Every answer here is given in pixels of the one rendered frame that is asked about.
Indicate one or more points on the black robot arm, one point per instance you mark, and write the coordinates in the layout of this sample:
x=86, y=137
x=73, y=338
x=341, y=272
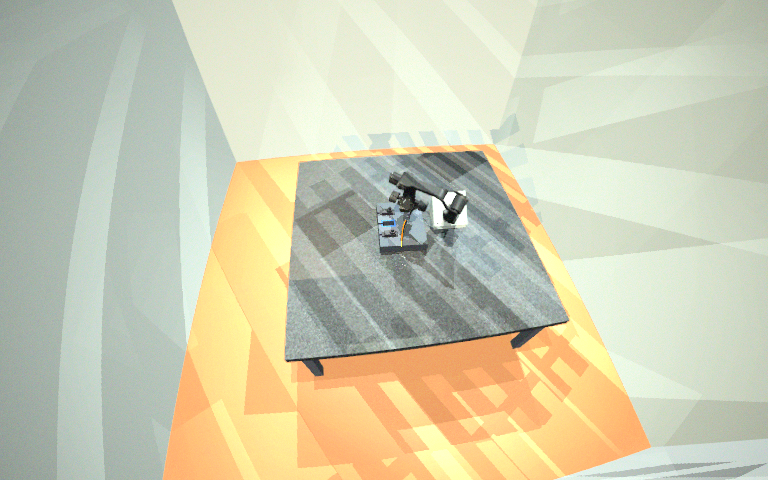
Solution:
x=410, y=183

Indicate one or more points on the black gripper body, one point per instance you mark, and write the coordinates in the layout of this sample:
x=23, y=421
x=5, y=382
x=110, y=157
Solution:
x=421, y=205

